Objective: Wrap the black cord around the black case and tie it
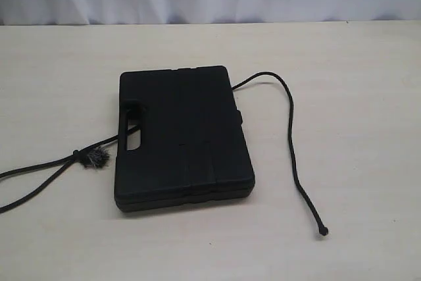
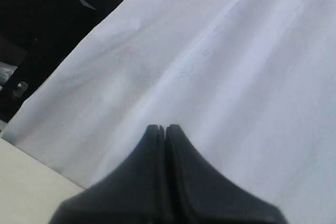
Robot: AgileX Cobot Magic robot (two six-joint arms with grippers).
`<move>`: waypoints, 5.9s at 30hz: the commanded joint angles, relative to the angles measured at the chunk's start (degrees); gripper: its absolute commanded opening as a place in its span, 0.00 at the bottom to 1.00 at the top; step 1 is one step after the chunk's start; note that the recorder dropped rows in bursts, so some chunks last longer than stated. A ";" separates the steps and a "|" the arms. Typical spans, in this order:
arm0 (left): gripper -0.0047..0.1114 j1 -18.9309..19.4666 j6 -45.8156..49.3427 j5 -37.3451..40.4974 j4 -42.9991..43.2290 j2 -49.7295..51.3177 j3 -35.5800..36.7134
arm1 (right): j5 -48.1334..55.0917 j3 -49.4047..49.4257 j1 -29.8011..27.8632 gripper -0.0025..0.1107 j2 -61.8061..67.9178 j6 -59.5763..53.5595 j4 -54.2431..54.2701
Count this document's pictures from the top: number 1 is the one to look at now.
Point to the black plastic carrying case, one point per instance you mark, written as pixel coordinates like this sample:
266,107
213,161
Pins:
180,140

